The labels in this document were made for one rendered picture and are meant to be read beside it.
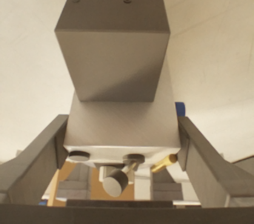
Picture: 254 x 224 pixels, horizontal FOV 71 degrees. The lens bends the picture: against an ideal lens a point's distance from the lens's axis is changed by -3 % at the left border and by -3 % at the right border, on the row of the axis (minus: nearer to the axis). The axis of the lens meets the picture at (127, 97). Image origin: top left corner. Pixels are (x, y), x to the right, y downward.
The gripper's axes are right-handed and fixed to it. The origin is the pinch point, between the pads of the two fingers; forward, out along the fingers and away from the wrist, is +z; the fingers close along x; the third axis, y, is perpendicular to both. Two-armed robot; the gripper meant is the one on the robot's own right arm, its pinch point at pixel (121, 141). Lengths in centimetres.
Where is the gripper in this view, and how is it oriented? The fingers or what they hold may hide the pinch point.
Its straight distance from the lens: 28.8
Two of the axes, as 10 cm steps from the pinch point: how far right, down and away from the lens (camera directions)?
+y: 0.2, -5.6, -8.3
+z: 0.1, -8.3, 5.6
